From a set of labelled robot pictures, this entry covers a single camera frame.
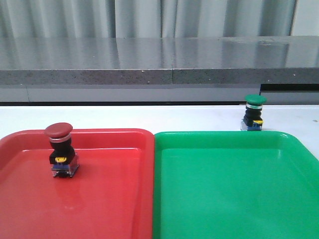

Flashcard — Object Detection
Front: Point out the green mushroom push button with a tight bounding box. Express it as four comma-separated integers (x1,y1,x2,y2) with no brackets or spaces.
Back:
241,94,267,131

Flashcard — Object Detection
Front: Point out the red mushroom push button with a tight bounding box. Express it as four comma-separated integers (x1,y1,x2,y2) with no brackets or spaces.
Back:
44,122,79,178

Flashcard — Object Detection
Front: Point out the green plastic tray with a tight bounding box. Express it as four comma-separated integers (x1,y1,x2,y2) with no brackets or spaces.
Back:
153,131,319,239

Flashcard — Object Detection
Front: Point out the red plastic tray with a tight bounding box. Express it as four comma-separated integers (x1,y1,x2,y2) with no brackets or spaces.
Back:
0,129,154,239

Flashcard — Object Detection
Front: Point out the grey stone counter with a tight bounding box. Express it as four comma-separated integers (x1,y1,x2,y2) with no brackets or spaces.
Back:
0,36,319,105

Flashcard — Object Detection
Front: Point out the white pleated curtain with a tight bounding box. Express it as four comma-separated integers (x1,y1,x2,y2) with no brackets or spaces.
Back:
0,0,297,38

